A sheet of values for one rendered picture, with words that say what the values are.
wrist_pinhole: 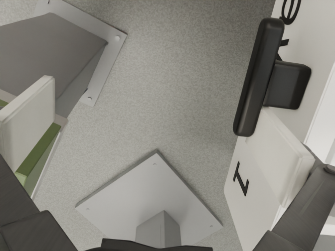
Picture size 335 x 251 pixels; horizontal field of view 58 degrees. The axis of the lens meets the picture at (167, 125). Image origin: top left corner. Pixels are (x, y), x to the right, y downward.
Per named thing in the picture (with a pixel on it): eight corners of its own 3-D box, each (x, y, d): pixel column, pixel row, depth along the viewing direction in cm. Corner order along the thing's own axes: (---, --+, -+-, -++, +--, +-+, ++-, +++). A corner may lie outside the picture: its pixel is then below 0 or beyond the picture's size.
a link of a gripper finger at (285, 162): (301, 157, 14) (317, 158, 14) (255, 102, 20) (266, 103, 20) (281, 209, 15) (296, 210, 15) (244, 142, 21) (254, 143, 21)
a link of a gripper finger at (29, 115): (8, 183, 14) (-9, 181, 14) (55, 120, 20) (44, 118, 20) (3, 122, 12) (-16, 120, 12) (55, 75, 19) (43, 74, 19)
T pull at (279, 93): (230, 129, 21) (235, 139, 19) (259, 15, 18) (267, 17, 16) (280, 135, 21) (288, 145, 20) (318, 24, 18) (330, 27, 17)
